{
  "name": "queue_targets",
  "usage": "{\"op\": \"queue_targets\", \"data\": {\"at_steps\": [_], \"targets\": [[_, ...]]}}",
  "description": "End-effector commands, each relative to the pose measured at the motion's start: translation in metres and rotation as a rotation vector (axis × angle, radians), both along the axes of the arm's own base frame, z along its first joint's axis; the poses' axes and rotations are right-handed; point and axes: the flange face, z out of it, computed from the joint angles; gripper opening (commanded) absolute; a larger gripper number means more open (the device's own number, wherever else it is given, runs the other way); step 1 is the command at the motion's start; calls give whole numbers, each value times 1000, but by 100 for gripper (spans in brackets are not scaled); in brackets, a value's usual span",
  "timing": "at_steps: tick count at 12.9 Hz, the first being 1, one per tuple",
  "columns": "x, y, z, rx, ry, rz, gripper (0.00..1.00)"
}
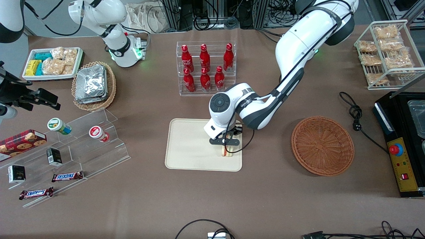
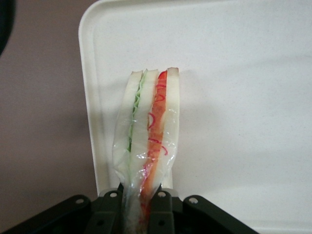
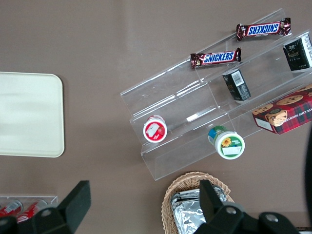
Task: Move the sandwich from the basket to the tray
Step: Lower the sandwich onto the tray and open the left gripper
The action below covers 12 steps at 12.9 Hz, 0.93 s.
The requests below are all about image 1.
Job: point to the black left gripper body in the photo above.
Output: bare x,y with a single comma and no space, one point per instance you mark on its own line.
236,130

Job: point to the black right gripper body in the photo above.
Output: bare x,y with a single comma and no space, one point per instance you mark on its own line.
13,94

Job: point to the triangular sandwich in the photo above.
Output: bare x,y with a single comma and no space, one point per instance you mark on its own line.
223,152

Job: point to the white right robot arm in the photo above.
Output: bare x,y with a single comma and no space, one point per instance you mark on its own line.
113,20

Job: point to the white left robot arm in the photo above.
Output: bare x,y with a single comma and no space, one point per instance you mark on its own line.
298,43

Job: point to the white rectangular snack tray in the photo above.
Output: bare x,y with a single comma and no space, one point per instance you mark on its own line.
49,77

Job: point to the beige plastic tray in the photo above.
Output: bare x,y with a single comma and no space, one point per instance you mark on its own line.
189,149

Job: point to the oval light wicker basket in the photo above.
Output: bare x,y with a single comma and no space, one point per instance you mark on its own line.
111,86

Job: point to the round brown wicker basket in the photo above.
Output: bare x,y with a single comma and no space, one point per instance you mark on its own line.
322,146

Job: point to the green lid yoghurt cup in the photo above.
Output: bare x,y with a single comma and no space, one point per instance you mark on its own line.
57,125

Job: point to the teal snack pack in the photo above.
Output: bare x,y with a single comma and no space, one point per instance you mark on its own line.
39,69
43,56

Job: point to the clear bag of crackers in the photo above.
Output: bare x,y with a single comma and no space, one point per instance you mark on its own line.
53,67
57,52
70,57

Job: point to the yellow snack pack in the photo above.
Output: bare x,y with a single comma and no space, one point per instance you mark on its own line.
32,67

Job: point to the clear acrylic bottle rack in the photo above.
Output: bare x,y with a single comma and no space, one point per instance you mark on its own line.
212,94

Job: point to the stack of silver foil packs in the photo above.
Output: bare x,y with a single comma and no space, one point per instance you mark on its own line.
90,83

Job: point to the red cookie box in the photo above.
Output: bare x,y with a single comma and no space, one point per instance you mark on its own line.
20,144

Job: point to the small black box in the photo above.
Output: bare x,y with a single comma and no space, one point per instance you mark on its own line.
54,156
16,174

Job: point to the red cola bottle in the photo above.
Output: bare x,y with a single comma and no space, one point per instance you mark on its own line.
228,58
189,83
205,81
219,80
205,58
186,59

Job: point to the red lid yoghurt cup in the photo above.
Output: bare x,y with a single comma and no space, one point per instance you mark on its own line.
97,132

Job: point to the clear acrylic step display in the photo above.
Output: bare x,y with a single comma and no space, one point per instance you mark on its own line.
83,156

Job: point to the snickers bar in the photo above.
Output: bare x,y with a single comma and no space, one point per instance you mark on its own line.
67,176
36,193

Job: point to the small grey device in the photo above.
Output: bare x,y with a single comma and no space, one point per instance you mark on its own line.
216,235

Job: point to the beige cloth bag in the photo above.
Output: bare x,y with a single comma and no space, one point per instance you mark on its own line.
146,16

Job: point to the bagged fried snack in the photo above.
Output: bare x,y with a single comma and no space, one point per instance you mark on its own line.
385,31
370,59
398,60
367,46
391,44
377,79

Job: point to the black appliance housing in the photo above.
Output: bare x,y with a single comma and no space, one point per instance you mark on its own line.
398,109

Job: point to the yellow emergency stop box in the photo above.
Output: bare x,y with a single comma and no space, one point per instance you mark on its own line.
406,169

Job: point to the clear plastic container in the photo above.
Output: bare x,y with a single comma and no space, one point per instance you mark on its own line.
418,119

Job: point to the aluminium frame post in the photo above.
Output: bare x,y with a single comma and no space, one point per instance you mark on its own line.
172,15
261,13

